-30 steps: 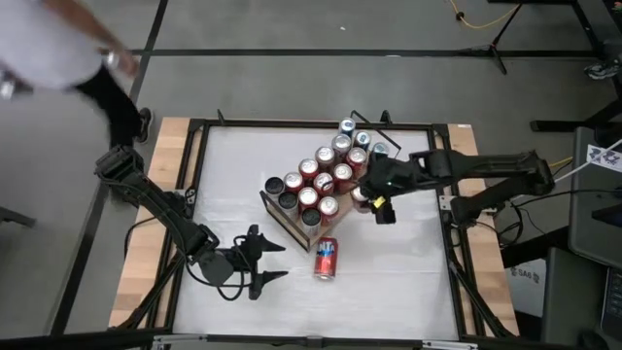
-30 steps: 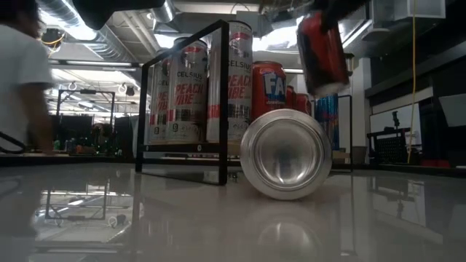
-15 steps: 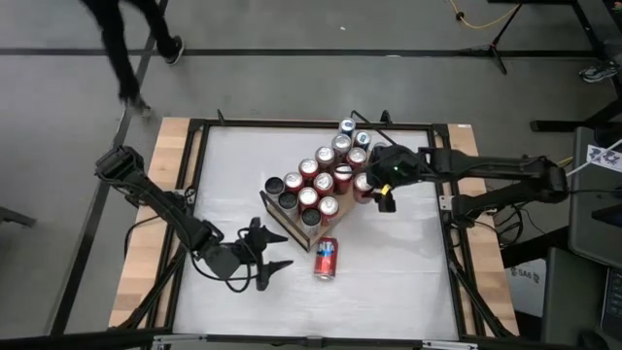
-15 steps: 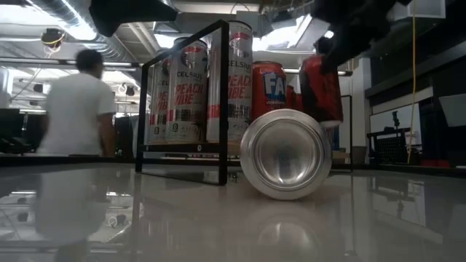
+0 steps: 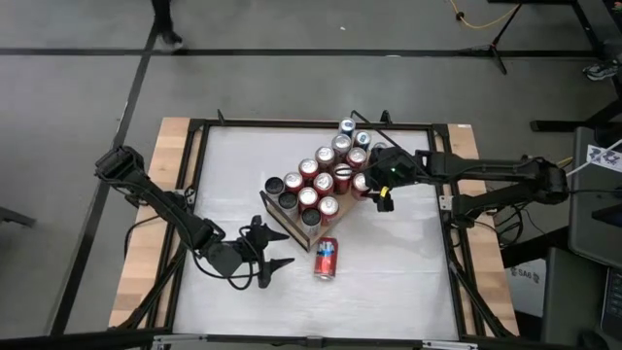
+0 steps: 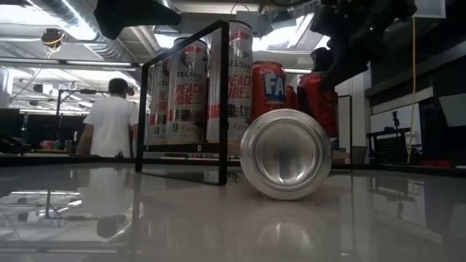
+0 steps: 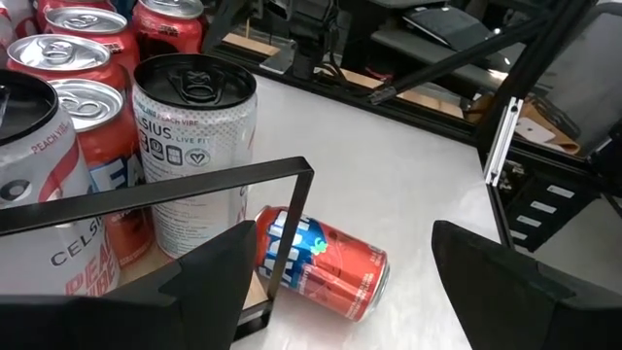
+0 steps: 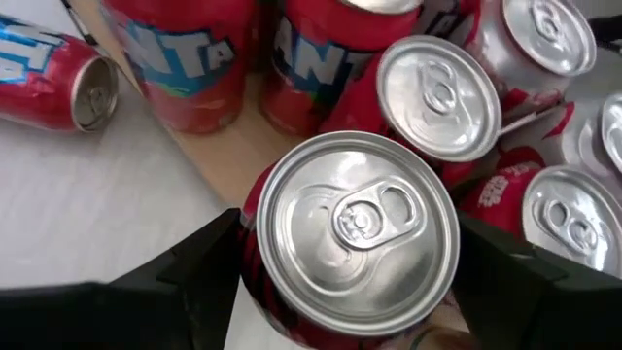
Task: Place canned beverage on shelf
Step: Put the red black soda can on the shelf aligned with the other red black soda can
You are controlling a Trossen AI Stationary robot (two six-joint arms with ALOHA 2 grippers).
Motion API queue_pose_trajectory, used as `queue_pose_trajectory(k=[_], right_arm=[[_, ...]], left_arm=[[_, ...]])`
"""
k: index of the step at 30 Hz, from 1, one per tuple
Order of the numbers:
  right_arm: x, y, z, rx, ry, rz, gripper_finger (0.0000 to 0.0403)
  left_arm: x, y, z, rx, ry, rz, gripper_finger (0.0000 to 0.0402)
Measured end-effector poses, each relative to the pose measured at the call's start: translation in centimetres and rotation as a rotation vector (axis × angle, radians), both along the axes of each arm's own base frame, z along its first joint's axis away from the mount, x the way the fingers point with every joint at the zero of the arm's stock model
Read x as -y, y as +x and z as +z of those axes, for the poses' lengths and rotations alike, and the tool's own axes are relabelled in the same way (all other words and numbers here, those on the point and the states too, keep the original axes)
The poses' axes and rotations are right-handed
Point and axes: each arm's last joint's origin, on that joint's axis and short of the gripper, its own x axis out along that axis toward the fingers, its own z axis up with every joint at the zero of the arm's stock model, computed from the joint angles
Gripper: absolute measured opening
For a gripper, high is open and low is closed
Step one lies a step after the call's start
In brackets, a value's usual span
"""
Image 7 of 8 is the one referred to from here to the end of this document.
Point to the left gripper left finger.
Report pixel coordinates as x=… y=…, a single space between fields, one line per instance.
x=121 y=321

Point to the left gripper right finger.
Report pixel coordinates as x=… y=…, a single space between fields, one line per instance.
x=534 y=311

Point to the silver soda can red band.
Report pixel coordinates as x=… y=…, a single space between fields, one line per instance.
x=194 y=136

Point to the red Fanta strawberry can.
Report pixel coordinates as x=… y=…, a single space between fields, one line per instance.
x=87 y=104
x=330 y=262

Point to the red black Coca-Cola can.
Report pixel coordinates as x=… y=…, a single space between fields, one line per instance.
x=170 y=24
x=73 y=4

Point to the black drawer cabinet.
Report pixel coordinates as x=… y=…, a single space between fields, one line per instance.
x=539 y=209

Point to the wooden tray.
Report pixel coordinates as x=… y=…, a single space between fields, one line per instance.
x=194 y=187

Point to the black-topped soda can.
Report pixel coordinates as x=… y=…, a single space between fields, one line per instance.
x=39 y=160

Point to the white table cover sheet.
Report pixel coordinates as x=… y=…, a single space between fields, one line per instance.
x=364 y=170

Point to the dark grey cabinet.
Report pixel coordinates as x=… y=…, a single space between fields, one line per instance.
x=588 y=73

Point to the aluminium front rail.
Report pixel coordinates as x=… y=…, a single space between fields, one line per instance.
x=500 y=141

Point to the black aluminium table frame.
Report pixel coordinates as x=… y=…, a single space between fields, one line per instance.
x=413 y=114

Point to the silver frame bracket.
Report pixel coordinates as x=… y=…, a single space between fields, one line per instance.
x=279 y=56

